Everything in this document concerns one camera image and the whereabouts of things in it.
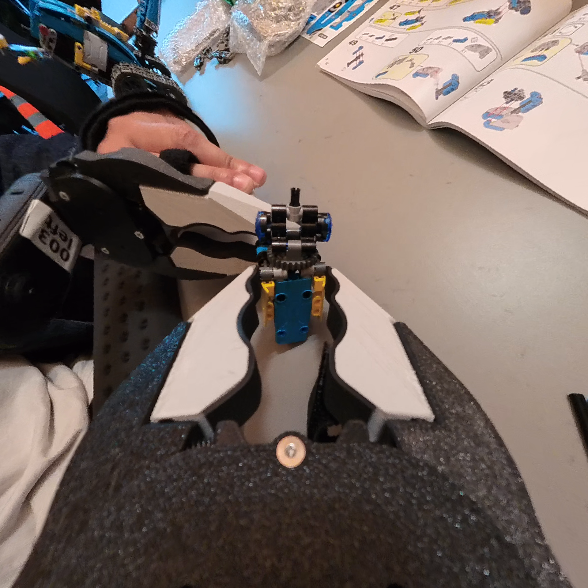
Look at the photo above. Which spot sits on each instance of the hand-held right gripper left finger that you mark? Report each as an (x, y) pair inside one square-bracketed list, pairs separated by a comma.
[(207, 367)]

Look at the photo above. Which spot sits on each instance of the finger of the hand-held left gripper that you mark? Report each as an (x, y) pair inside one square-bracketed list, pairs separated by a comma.
[(202, 207), (216, 262)]

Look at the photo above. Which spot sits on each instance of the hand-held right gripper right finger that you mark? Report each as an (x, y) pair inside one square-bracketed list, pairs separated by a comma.
[(381, 367)]

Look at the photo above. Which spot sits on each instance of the black grey gear assembly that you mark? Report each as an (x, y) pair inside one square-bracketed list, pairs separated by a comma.
[(292, 225)]

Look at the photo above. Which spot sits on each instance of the blue yellow brick assembly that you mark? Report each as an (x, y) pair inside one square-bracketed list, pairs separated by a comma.
[(292, 312)]

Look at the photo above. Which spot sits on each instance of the grey desk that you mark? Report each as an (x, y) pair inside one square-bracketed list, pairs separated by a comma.
[(441, 230)]

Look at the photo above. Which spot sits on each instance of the person's left hand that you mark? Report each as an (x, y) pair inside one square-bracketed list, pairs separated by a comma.
[(156, 133)]

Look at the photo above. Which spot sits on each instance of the blue yellow toy robot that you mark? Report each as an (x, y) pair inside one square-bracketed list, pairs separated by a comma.
[(83, 37)]

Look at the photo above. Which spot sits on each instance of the person's light trousers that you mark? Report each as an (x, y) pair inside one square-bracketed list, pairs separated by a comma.
[(37, 459)]

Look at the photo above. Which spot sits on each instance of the black bar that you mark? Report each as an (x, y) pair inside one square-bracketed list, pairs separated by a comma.
[(579, 427)]

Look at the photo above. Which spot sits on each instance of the blue sticker sheet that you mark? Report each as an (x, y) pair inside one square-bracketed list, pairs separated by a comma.
[(340, 18)]

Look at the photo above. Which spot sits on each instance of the open instruction booklet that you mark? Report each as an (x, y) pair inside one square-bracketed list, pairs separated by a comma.
[(496, 64)]

